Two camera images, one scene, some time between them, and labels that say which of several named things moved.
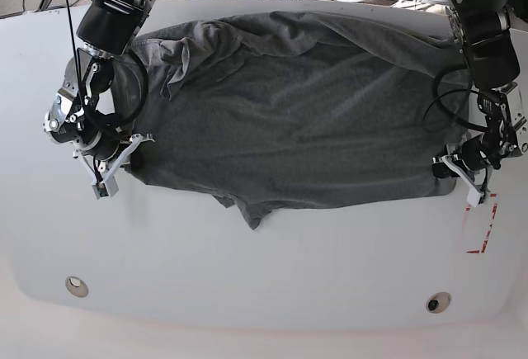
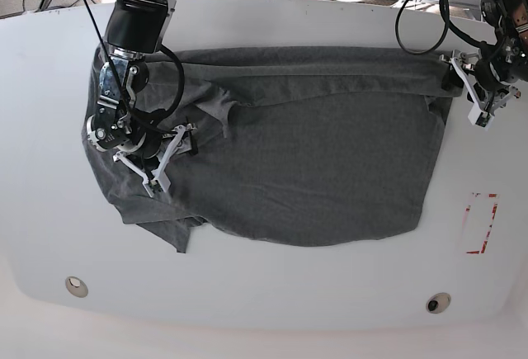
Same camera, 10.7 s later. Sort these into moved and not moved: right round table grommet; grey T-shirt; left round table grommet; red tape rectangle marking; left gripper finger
Moved: left gripper finger; grey T-shirt
Not moved: right round table grommet; red tape rectangle marking; left round table grommet
